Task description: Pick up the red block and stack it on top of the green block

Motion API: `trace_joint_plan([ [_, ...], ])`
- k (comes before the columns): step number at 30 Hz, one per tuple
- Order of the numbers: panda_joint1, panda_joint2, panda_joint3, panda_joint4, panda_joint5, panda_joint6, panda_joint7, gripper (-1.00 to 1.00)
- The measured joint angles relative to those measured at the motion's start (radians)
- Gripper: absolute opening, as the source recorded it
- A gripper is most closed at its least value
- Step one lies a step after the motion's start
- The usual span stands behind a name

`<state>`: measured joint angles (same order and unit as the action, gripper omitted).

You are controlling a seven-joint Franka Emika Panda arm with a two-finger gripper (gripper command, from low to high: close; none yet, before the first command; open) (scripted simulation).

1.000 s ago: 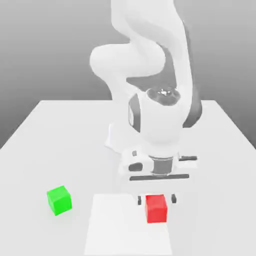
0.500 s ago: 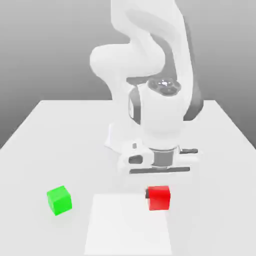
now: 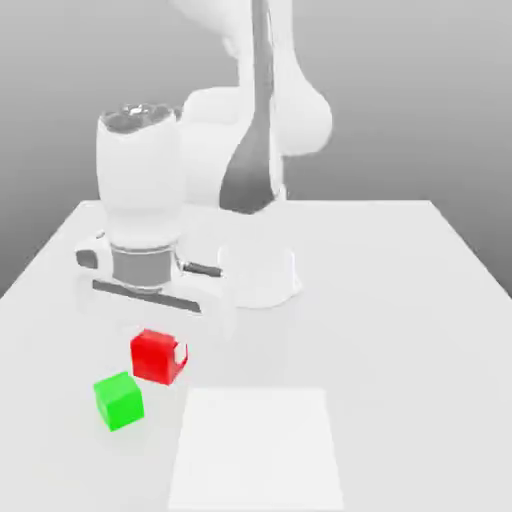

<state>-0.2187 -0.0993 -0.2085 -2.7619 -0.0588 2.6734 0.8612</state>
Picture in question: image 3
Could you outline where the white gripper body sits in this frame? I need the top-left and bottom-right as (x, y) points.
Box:
(75, 274), (238, 342)

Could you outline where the small red cube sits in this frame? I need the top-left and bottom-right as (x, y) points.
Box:
(129, 328), (189, 387)

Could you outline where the small green cube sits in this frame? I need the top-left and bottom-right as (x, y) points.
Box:
(92, 370), (145, 433)

